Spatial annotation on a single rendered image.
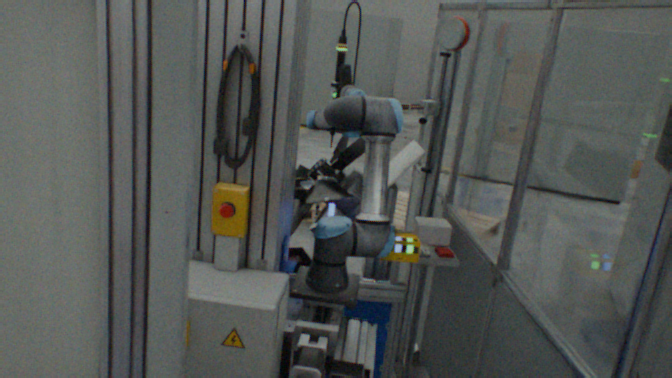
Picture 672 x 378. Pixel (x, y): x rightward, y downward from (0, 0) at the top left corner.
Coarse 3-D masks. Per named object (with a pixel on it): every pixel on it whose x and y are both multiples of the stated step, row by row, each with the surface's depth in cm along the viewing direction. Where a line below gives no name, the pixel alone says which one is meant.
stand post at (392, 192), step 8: (392, 184) 288; (392, 192) 283; (392, 200) 285; (392, 208) 285; (392, 216) 287; (392, 224) 288; (376, 264) 299; (384, 264) 294; (376, 272) 298; (384, 272) 296
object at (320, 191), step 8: (320, 184) 260; (328, 184) 261; (336, 184) 264; (312, 192) 254; (320, 192) 253; (328, 192) 252; (336, 192) 253; (344, 192) 254; (304, 200) 249; (312, 200) 248; (320, 200) 246
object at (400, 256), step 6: (396, 234) 244; (402, 234) 245; (408, 234) 245; (396, 240) 237; (390, 252) 238; (396, 252) 238; (402, 252) 238; (408, 252) 238; (384, 258) 238; (390, 258) 239; (396, 258) 239; (402, 258) 239; (408, 258) 239; (414, 258) 239
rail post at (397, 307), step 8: (400, 304) 249; (392, 312) 251; (400, 312) 250; (392, 320) 251; (392, 328) 252; (392, 336) 253; (392, 344) 256; (392, 352) 256; (392, 360) 257; (384, 368) 258; (392, 368) 258; (384, 376) 259
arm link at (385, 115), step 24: (360, 96) 192; (384, 96) 195; (384, 120) 190; (384, 144) 192; (384, 168) 193; (384, 192) 194; (360, 216) 195; (384, 216) 195; (360, 240) 192; (384, 240) 193
